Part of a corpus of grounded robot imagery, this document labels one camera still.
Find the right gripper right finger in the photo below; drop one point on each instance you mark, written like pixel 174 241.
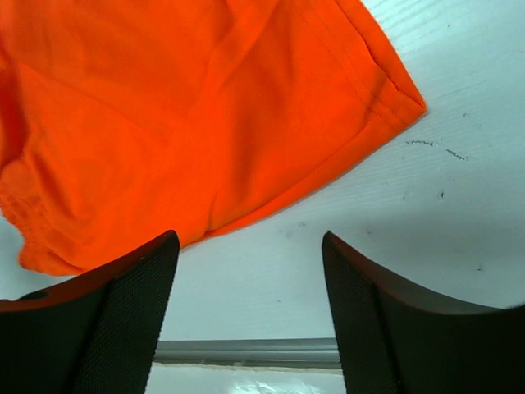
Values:
pixel 395 336

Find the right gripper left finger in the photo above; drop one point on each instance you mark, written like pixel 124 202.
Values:
pixel 94 333

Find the aluminium table rail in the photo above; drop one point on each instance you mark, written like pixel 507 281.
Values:
pixel 298 353

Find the orange shorts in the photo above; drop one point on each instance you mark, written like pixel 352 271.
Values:
pixel 121 120

